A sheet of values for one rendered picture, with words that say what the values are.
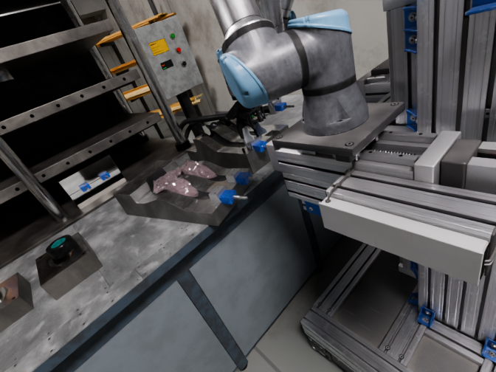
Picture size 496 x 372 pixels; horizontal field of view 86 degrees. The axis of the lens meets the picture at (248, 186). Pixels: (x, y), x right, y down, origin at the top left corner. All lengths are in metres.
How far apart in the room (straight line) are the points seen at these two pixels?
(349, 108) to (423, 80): 0.17
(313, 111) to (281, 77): 0.12
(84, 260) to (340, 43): 0.91
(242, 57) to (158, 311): 0.80
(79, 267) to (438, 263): 0.93
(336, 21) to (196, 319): 1.00
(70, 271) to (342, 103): 0.89
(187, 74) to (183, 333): 1.47
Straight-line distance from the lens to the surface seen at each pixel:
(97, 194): 1.65
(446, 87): 0.71
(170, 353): 1.14
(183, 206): 0.93
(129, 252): 1.00
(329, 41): 0.59
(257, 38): 0.56
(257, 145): 1.04
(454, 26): 0.68
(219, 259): 1.05
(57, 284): 1.02
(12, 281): 1.19
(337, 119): 0.62
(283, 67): 0.55
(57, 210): 1.60
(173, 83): 1.84
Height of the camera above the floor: 1.29
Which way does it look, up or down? 29 degrees down
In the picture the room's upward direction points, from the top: 21 degrees counter-clockwise
